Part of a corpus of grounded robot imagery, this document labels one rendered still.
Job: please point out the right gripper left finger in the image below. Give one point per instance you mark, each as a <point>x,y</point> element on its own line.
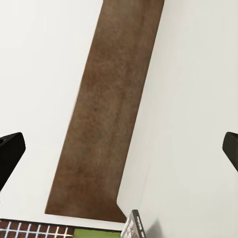
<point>12,148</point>

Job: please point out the hardback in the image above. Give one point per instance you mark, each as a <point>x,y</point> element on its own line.
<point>133,227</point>

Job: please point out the bed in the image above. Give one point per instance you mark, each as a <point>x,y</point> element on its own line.
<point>157,95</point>

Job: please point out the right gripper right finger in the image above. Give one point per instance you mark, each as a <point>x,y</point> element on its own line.
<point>230,148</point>

